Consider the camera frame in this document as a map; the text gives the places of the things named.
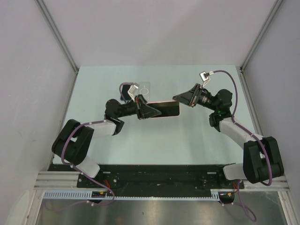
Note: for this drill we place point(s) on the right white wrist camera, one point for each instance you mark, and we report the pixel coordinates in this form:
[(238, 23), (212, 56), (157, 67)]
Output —
[(205, 77)]

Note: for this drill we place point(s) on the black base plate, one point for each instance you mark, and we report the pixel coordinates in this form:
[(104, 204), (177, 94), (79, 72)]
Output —
[(200, 176)]

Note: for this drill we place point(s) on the black phone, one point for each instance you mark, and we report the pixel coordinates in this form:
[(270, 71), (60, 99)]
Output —
[(124, 96)]

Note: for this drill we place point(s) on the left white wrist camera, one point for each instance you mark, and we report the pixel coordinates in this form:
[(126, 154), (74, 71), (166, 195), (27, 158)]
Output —
[(132, 90)]

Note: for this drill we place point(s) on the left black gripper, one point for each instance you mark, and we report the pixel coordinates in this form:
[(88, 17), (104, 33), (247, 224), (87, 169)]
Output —
[(143, 109)]

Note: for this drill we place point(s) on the right aluminium corner post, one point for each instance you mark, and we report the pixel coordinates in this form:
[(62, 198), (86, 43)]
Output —
[(262, 32)]

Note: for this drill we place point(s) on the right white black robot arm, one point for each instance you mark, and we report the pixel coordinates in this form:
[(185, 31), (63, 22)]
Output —
[(261, 156)]

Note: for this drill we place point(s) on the aluminium frame rail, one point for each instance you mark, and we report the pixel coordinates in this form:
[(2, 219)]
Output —
[(68, 181)]

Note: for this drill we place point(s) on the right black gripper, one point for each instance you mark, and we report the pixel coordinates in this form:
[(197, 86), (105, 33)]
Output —
[(191, 97)]

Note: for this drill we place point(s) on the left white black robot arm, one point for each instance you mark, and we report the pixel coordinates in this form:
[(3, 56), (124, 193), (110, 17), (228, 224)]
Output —
[(73, 142)]

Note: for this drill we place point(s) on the aluminium corner post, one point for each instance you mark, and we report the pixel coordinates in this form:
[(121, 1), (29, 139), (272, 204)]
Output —
[(56, 33), (262, 32)]

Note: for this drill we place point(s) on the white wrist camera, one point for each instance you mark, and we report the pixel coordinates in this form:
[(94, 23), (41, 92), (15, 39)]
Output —
[(205, 77), (132, 90)]

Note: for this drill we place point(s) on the white slotted cable duct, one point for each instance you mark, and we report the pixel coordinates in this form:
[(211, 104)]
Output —
[(99, 195)]

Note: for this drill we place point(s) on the pink cased phone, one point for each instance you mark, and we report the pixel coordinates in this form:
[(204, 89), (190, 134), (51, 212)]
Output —
[(167, 108)]

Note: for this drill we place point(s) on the left aluminium corner post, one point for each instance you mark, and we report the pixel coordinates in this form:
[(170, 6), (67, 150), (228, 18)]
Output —
[(56, 33)]

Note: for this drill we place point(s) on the clear phone case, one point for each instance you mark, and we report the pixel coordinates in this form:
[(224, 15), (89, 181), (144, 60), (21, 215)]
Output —
[(144, 89)]

